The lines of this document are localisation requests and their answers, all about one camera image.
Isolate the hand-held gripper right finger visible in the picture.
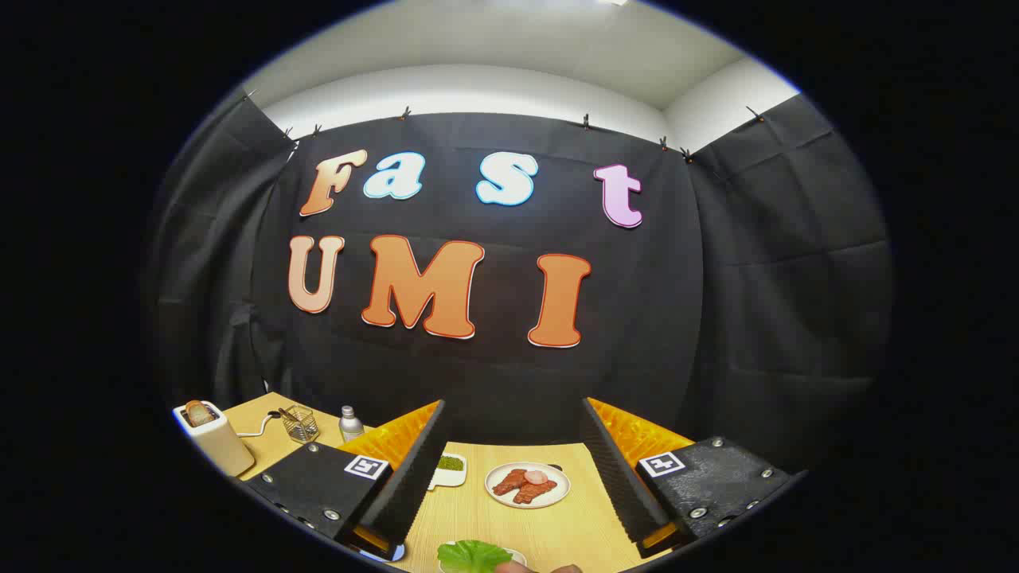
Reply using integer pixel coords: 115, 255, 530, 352
580, 396, 795, 559

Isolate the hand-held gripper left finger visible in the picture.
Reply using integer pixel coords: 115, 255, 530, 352
239, 400, 447, 563

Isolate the green lettuce leaf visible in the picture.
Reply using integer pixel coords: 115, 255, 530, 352
437, 540, 513, 573

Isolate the white divided dish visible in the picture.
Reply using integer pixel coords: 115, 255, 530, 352
428, 452, 468, 489

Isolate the round white plate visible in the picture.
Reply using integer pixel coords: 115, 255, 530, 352
485, 462, 572, 509

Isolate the white rounded rectangular tray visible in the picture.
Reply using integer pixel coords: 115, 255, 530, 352
436, 543, 529, 573

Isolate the cream white toaster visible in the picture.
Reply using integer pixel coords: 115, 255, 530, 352
173, 400, 256, 478

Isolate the small wire basket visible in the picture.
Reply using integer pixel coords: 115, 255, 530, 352
280, 404, 321, 444

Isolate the white power cable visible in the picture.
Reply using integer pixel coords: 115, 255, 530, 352
236, 410, 283, 439

